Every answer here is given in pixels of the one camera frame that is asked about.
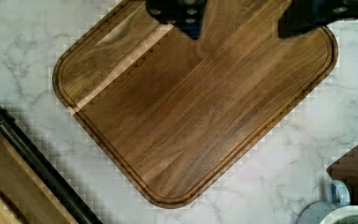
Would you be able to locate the wooden cutting board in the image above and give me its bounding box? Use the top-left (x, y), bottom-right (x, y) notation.
top-left (52, 0), bottom-right (338, 208)

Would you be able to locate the light blue white mug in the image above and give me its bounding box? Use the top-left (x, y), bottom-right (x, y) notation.
top-left (296, 180), bottom-right (358, 224)

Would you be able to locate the wooden drawer box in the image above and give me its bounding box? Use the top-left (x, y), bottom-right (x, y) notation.
top-left (0, 134), bottom-right (77, 224)

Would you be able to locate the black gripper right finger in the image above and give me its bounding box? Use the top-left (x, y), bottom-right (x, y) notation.
top-left (278, 0), bottom-right (358, 38)

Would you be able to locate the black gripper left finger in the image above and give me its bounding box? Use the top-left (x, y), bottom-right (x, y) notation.
top-left (145, 0), bottom-right (207, 40)

